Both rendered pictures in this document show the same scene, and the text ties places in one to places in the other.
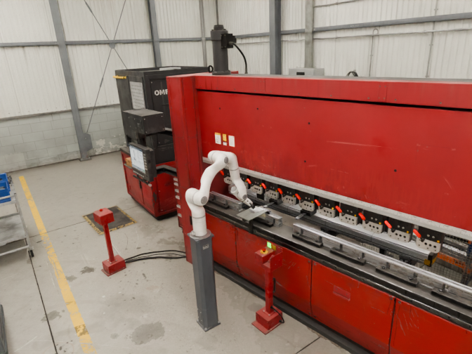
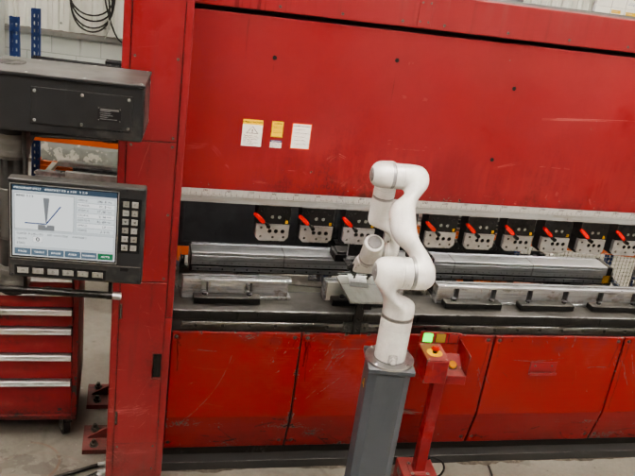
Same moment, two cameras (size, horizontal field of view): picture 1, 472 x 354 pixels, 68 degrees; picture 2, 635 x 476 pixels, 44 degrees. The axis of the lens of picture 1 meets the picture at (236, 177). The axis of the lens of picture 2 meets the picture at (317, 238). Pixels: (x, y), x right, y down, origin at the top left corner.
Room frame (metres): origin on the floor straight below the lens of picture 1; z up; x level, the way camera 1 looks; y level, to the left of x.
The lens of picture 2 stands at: (1.82, 2.82, 2.49)
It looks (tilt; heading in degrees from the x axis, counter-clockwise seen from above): 22 degrees down; 298
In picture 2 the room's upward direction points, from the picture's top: 8 degrees clockwise
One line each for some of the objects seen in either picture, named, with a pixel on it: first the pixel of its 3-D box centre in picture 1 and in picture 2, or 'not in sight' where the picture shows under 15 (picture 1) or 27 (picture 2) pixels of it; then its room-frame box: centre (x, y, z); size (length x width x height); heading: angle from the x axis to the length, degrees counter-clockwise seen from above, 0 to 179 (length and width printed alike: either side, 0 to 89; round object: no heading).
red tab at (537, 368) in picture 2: (341, 293); (543, 368); (2.39, -0.83, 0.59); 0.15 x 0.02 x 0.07; 43
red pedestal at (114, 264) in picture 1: (108, 240); not in sight; (3.77, 1.60, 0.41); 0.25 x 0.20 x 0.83; 133
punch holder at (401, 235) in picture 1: (401, 228); (623, 237); (2.25, -1.19, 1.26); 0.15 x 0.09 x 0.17; 43
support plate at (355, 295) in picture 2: (251, 213); (362, 289); (3.15, -0.14, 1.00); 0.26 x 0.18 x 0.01; 133
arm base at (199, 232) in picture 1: (199, 225); (393, 337); (2.77, 0.34, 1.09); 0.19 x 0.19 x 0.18
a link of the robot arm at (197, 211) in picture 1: (195, 201); (394, 287); (2.79, 0.37, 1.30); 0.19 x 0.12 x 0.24; 41
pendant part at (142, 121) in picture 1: (147, 149); (69, 189); (3.82, 0.98, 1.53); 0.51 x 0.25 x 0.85; 38
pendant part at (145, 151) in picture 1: (143, 161); (78, 227); (3.73, 1.02, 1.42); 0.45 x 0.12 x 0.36; 38
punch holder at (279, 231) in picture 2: (231, 175); (271, 220); (3.55, 0.05, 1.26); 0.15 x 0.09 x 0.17; 43
